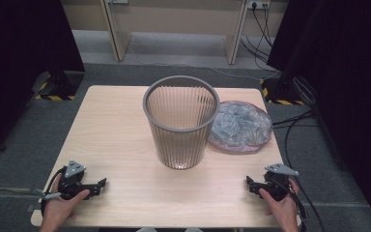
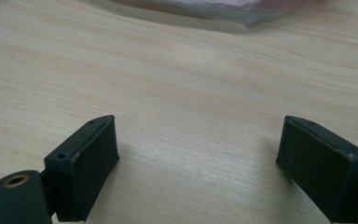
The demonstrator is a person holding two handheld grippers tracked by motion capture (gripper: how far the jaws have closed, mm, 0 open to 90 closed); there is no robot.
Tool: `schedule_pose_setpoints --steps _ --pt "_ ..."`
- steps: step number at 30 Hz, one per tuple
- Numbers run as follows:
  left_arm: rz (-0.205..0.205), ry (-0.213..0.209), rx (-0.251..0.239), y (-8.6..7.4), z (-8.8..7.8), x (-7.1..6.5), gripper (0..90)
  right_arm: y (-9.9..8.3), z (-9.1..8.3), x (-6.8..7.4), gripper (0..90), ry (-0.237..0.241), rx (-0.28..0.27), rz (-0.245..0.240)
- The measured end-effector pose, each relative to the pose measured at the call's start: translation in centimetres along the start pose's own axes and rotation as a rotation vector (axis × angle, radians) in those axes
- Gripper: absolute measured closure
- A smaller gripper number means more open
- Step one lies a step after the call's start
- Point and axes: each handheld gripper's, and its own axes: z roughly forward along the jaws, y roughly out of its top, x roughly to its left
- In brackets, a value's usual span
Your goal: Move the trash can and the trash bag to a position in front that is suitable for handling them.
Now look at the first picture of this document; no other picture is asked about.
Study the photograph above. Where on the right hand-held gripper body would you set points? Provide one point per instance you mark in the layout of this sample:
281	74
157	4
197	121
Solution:
277	187

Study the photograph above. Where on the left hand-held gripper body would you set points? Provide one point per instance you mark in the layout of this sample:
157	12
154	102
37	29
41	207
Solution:
72	180

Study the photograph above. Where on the grey plastic garbage bag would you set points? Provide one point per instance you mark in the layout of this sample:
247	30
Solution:
240	127

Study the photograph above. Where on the grey ribbed trash bin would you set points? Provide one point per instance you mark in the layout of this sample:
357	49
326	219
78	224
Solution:
180	129

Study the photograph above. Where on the person's right hand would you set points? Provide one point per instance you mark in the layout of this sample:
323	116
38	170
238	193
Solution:
285	209

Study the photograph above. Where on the person's left hand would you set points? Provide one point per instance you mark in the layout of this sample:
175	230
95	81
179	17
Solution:
58	208

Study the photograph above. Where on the black stand base striped tape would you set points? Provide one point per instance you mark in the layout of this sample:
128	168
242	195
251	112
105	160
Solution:
59	85
280	92

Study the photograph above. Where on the black curtain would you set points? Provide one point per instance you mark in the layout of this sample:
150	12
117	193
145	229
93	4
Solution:
19	64
351	80

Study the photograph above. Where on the white power strip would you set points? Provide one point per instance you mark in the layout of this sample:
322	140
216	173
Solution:
259	4

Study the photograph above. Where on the beige desk frame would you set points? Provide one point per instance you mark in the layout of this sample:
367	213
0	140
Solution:
117	38

